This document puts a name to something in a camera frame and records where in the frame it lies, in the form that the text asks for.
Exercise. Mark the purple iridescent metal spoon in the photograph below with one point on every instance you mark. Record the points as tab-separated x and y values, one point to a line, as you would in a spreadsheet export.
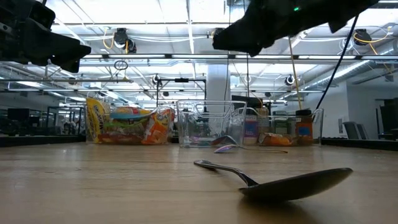
225	148

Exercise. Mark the orange snack packet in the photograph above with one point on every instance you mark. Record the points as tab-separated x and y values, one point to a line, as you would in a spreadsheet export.
275	140

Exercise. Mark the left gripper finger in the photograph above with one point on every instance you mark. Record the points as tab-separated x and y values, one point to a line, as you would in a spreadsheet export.
62	49

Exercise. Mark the yellow ramen noodle pack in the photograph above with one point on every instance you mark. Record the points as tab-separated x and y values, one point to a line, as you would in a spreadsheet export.
94	121

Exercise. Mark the green-edged chili shrimp ramen pack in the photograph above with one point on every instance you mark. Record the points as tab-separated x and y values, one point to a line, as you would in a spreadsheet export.
124	127

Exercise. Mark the white-lid clear spice bottle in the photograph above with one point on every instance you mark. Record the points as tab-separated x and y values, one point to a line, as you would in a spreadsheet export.
291	127

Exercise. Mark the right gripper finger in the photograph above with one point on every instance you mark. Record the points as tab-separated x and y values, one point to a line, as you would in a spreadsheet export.
239	37

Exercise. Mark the white pillar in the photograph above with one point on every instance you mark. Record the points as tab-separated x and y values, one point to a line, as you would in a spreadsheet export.
217	84

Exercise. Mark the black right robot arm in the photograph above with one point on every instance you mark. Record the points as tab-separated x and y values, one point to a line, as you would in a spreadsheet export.
326	12

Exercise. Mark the grey office chair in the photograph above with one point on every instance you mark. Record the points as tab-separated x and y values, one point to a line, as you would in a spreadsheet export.
351	129

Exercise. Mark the dark-lid purple-label jar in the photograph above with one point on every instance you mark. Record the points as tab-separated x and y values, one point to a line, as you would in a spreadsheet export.
251	130

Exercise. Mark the long clear plastic bin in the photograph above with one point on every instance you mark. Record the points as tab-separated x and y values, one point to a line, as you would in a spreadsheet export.
199	124

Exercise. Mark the black-lid orange spice bottle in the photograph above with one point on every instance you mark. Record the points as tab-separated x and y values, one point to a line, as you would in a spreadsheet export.
303	127

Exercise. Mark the silver ventilation duct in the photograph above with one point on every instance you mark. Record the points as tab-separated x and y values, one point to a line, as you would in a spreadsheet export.
342	74

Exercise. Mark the tan-lid furikake seasoning jar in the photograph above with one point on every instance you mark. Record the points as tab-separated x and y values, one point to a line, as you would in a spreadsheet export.
263	119

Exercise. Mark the green spice jar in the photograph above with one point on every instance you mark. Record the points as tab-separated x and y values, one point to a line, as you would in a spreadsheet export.
280	124

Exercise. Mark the black aluminium table frame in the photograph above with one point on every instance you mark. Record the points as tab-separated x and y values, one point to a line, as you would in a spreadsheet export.
31	140

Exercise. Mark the black metal spoon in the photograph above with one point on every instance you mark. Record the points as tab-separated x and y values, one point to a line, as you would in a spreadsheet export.
295	185

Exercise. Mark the blue less-sodium ramen pack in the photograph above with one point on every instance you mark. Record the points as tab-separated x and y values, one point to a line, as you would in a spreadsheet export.
129	115

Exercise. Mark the black monitor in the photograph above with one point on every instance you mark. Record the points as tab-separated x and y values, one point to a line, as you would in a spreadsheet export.
18	113

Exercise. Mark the black gantry stand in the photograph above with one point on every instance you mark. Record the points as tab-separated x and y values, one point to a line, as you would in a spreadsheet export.
182	80

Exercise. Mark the long ceiling light bar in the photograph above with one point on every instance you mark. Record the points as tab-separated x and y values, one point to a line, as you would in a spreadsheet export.
155	56

